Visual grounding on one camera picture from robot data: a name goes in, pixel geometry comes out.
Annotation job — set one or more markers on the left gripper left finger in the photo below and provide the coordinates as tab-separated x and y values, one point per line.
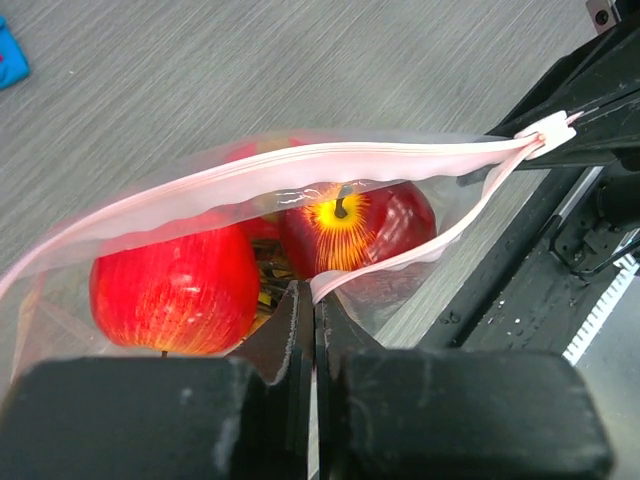
241	416

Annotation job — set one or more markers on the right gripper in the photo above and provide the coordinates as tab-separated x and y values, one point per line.
590	60

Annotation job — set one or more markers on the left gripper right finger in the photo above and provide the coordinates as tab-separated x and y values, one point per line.
449	414

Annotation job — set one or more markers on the red apple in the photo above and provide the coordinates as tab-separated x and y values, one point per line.
193	295
349	232

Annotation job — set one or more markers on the clear pink zip top bag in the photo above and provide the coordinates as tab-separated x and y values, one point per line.
45	309

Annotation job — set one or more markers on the blue folded cloth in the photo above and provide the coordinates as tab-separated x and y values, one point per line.
14	66

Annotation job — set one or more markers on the white slotted cable duct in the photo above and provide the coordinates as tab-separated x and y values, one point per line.
603	308

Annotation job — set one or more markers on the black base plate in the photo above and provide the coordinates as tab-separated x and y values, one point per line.
537	284

